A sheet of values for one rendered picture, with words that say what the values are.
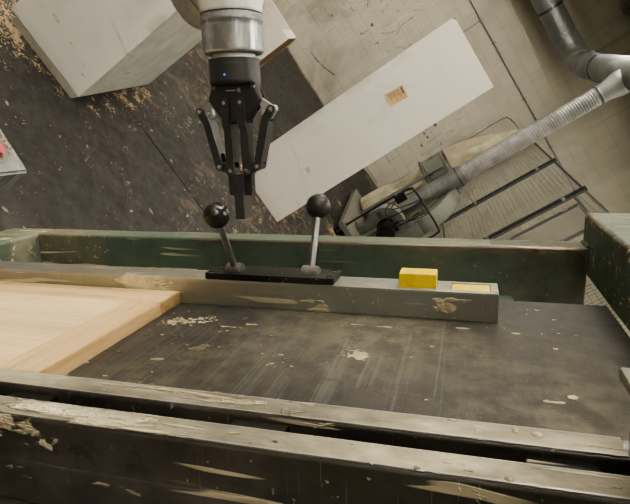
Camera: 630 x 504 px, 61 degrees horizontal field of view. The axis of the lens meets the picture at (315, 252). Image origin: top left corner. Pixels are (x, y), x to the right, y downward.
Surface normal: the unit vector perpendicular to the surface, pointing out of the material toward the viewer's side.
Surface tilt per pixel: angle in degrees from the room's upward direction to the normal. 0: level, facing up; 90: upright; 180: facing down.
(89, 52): 90
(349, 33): 90
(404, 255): 90
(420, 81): 90
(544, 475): 59
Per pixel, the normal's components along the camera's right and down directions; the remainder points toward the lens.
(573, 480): -0.04, -0.97
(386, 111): -0.18, 0.37
